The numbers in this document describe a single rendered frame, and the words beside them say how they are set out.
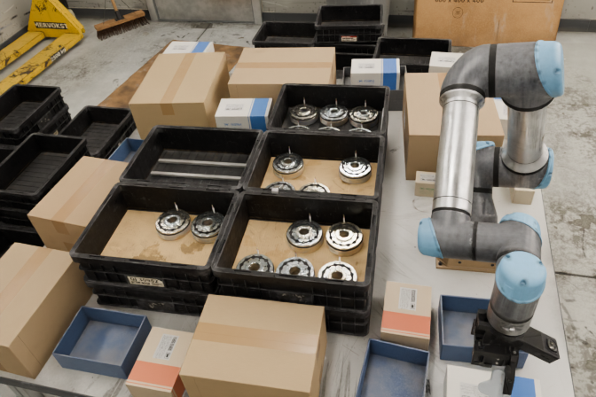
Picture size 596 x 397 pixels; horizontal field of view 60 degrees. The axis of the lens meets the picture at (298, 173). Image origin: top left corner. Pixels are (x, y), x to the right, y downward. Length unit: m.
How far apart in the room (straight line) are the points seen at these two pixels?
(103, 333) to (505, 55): 1.25
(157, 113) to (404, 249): 1.08
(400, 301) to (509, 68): 0.65
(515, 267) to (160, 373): 0.87
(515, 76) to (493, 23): 3.08
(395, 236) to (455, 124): 0.64
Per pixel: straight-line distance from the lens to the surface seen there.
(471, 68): 1.17
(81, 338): 1.62
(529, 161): 1.47
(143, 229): 1.64
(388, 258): 1.61
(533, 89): 1.19
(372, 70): 2.20
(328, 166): 1.72
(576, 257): 2.72
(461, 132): 1.11
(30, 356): 1.57
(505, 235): 1.01
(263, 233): 1.52
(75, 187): 1.84
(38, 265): 1.64
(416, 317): 1.40
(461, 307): 1.50
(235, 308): 1.33
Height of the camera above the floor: 1.93
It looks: 41 degrees down
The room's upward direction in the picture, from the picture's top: 6 degrees counter-clockwise
